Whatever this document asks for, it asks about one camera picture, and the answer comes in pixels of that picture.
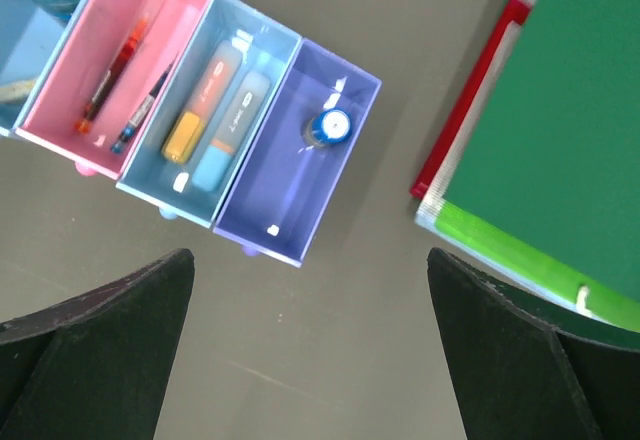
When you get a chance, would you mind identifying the light green folder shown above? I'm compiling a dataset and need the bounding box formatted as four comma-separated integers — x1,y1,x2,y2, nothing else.
415,198,639,332

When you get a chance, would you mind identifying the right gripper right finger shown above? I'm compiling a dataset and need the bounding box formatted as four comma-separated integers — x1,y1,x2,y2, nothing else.
427,248,639,439

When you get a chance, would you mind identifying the pink plastic tray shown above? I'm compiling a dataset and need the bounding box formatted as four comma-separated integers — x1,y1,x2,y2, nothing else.
15,0,213,180

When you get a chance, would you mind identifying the blue cap bottle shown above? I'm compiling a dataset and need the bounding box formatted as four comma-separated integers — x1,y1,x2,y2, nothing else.
303,108,352,148

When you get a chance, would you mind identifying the red pen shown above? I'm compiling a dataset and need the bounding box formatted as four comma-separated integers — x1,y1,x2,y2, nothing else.
74,0,165,134

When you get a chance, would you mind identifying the light blue tray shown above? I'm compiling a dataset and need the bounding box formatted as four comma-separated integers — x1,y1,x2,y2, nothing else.
117,0,302,228
1,0,88,137

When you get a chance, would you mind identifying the dark green binder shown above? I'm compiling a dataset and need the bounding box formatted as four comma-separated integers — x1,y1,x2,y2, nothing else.
446,0,639,300

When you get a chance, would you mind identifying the purple plastic tray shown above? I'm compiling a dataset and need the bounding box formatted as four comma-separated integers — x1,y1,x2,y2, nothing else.
213,39,382,267

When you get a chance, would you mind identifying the blue pen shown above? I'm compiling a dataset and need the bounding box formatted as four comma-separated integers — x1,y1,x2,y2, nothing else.
110,57,177,155

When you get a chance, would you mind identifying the red folder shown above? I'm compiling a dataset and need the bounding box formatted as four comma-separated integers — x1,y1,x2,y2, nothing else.
409,0,533,199

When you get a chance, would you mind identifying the small grey eraser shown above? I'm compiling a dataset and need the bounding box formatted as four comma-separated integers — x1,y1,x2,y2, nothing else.
0,78,37,104

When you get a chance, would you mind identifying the blue grey eraser stick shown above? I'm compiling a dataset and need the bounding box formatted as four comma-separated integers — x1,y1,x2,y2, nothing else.
192,71,271,192

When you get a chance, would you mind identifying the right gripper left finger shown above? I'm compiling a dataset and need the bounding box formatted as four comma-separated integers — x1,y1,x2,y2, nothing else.
1,249,195,439

